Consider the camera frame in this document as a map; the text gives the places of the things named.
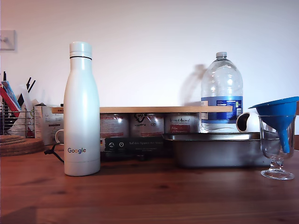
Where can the white Google water bottle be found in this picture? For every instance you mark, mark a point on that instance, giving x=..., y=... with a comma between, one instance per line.
x=81, y=105

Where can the wooden IKEA board shelf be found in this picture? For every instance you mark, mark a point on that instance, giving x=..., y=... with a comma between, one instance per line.
x=163, y=109

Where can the large clear plastic water bottle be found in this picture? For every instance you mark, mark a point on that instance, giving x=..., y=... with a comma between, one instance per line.
x=222, y=81

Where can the tin can black logo print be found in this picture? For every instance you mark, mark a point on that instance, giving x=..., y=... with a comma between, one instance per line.
x=146, y=126

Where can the tin can script lettering label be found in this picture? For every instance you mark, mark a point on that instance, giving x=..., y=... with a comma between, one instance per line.
x=182, y=123

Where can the dark box with German flag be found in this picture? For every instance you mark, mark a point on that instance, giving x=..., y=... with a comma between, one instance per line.
x=135, y=144

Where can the tin can red white label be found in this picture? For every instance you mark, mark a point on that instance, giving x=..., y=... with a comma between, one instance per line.
x=114, y=126

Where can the grey metal baking pan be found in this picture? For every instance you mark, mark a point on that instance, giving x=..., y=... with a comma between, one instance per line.
x=217, y=151

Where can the dark red patterned mug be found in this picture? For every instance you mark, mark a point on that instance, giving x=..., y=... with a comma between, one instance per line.
x=57, y=134

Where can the white printed carton box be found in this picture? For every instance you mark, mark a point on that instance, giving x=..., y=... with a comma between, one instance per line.
x=47, y=126

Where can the white round device black opening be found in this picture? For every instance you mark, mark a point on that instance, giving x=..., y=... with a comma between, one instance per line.
x=253, y=123

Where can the clear footed glass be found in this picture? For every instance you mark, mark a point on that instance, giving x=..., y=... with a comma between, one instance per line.
x=268, y=140

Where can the white card with black stripes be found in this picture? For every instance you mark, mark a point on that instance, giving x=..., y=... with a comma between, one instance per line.
x=26, y=100

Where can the blue plastic funnel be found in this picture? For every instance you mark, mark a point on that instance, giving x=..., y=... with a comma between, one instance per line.
x=278, y=109

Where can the large round cork trivet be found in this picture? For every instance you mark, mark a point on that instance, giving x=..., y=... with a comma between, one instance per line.
x=25, y=148

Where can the small round cork trivet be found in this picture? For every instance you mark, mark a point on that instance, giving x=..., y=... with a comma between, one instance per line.
x=11, y=138

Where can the blue booklet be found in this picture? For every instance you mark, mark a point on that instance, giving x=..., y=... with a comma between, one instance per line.
x=10, y=92

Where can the red book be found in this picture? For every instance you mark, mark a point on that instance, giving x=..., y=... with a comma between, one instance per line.
x=9, y=100

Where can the white wall switch plate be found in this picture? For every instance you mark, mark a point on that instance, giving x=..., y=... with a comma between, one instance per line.
x=8, y=39

